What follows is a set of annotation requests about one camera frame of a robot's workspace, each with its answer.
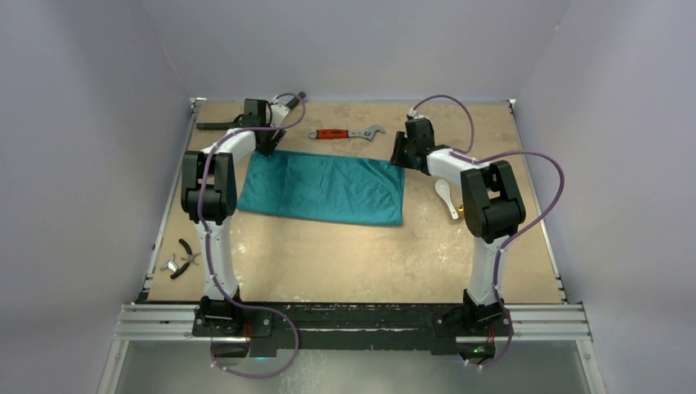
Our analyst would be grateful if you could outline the teal cloth napkin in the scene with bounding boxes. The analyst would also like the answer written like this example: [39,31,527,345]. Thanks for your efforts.
[237,150,405,227]

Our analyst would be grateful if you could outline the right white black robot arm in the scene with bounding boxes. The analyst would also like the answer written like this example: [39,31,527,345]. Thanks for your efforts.
[390,115,526,334]

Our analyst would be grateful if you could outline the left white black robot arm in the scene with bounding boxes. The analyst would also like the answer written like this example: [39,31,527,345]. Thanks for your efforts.
[181,97,299,336]

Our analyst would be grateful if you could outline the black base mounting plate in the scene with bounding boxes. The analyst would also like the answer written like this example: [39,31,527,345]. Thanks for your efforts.
[192,302,511,357]

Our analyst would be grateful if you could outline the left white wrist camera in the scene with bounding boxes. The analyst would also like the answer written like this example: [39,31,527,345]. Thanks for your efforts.
[269,103,291,126]

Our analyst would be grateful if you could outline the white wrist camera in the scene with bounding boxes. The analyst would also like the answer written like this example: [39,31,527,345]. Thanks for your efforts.
[269,103,291,126]
[406,108,429,121]

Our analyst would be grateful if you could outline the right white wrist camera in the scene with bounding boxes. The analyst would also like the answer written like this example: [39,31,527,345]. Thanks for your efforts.
[406,108,429,121]

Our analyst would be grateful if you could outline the black foam hose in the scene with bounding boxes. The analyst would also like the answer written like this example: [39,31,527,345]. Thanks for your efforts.
[196,91,307,131]

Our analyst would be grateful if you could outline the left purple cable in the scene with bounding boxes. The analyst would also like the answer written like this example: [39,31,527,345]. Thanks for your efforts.
[195,92,307,381]

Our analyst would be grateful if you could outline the purple cable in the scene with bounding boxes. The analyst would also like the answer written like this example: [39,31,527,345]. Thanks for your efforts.
[195,92,307,381]
[406,94,566,371]

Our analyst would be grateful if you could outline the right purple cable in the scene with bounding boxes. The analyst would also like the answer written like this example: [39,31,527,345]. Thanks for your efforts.
[406,94,566,371]

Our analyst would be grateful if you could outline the red handled adjustable wrench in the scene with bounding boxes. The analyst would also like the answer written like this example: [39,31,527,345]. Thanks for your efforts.
[308,125,387,141]

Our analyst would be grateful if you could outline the black handled pliers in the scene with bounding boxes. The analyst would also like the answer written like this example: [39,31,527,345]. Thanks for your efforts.
[159,238,201,280]

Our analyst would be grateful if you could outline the aluminium rail frame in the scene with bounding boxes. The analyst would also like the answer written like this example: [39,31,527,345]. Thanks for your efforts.
[98,108,605,393]

